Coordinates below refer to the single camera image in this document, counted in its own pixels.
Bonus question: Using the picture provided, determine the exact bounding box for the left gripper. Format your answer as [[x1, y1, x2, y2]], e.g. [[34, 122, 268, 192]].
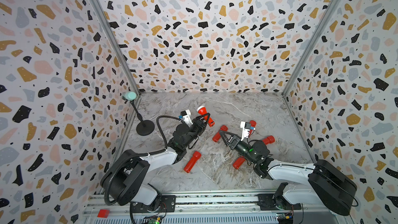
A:
[[184, 113, 211, 150]]

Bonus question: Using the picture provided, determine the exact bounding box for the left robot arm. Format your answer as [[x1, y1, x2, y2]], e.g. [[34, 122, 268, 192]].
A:
[[100, 113, 211, 212]]

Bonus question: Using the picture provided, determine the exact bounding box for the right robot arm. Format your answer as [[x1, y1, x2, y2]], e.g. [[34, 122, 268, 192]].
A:
[[219, 131, 359, 216]]

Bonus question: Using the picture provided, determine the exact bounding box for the microphone stand green head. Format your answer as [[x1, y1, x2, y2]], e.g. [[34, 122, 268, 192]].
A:
[[122, 91, 155, 136]]

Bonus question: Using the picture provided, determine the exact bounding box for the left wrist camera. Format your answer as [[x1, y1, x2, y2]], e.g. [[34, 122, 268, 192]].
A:
[[179, 110, 193, 127]]

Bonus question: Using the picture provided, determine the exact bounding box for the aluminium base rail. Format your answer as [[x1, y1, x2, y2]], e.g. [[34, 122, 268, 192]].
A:
[[80, 190, 353, 224]]

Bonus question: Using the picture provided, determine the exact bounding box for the red block on rail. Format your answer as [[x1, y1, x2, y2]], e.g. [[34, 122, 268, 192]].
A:
[[97, 209, 110, 218]]

